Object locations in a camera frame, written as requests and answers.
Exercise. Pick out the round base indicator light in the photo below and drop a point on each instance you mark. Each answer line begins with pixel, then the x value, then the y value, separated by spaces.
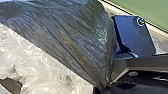
pixel 141 21

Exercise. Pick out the black plastic trash bag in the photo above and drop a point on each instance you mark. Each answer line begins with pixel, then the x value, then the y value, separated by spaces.
pixel 60 36

